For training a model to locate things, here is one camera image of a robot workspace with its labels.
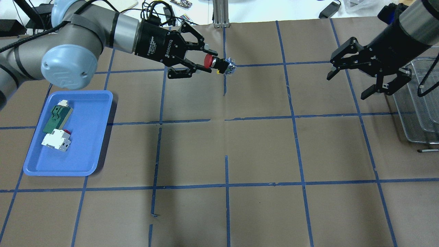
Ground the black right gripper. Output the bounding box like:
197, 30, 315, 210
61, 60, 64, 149
327, 24, 412, 100

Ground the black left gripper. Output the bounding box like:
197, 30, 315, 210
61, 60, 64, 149
134, 20, 218, 79

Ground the red emergency stop button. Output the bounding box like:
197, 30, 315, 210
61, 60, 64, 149
203, 54, 237, 75

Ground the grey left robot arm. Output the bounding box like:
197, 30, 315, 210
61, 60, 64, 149
0, 0, 226, 108

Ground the black power adapter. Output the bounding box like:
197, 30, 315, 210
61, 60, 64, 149
318, 0, 342, 19

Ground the blue plastic tray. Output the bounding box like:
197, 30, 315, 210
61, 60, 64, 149
23, 90, 113, 176

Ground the green terminal block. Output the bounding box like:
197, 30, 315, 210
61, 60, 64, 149
43, 99, 73, 133

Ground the white circuit breaker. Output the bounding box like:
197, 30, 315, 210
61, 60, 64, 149
41, 129, 71, 152

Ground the aluminium frame post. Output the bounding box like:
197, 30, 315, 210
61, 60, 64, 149
213, 0, 230, 28

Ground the wire mesh shelf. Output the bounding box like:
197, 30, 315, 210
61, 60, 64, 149
393, 57, 438, 144

